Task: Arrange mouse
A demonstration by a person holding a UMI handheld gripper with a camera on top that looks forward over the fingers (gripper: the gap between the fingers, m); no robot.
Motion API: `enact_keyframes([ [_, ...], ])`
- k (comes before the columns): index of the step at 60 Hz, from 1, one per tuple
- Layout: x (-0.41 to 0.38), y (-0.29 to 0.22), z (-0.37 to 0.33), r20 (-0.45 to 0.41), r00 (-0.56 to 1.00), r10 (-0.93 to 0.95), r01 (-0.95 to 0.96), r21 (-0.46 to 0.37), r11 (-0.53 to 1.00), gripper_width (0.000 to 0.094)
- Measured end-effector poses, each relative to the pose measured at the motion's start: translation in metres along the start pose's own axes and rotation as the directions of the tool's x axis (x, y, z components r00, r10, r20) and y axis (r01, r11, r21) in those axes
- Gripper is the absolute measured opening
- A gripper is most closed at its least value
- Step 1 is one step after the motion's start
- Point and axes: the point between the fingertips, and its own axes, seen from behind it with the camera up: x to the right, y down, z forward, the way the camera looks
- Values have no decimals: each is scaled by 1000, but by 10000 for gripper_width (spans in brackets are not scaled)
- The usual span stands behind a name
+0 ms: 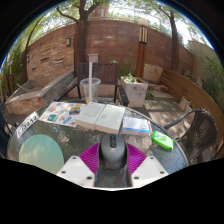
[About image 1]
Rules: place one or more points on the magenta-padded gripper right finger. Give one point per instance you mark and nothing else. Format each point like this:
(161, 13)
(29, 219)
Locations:
(148, 170)

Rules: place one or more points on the white square planter with plant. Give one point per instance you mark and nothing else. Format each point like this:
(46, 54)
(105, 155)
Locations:
(135, 91)

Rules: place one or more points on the black metal chair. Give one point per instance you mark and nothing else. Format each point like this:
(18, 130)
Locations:
(4, 140)

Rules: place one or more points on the small white planter box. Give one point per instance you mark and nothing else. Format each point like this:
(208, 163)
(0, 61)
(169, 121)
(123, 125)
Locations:
(184, 104)

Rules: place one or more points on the slim tree trunk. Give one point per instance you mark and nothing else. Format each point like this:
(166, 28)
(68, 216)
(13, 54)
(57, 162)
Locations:
(174, 43)

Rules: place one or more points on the green mouse pad, pink rest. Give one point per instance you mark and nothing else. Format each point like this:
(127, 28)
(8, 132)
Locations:
(41, 153)

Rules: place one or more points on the green packet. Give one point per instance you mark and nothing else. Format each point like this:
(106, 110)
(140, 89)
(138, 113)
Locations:
(162, 140)

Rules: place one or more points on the open white book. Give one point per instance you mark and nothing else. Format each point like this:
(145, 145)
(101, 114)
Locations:
(100, 116)

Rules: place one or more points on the white licence plate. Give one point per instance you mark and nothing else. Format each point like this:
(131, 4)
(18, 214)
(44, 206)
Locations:
(26, 125)

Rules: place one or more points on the stone raised garden bed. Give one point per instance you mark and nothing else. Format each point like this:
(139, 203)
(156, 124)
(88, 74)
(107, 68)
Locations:
(33, 96)

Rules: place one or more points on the colourful picture sheet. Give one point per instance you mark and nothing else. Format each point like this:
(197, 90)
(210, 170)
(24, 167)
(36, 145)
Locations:
(61, 114)

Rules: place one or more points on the grey computer mouse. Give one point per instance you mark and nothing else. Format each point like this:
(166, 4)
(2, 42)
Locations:
(113, 151)

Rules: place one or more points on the wall lamp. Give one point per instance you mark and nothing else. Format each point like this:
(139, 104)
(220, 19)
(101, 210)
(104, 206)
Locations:
(68, 41)
(28, 58)

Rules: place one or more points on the dark wooden slatted chair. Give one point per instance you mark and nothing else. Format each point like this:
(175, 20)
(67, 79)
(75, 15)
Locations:
(106, 71)

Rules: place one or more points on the clear plastic cup with straw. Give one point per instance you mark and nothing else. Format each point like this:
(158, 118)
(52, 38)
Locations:
(90, 90)

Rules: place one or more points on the wooden garden lamp post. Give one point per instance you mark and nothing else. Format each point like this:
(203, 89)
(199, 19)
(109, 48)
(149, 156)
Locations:
(141, 53)

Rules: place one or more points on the white and blue booklet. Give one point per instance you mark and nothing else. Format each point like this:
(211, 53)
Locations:
(136, 126)

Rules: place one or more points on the forked tree trunk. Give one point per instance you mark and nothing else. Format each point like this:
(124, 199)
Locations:
(80, 43)

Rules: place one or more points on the beige stone block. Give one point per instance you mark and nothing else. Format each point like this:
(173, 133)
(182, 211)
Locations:
(153, 73)

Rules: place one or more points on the dark wicker chair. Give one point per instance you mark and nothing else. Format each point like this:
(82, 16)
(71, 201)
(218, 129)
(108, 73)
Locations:
(200, 133)

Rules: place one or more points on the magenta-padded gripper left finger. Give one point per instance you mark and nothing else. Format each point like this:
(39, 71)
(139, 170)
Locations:
(75, 170)

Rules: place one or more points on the grey wall box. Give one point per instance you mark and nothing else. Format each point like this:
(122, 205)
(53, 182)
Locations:
(93, 58)

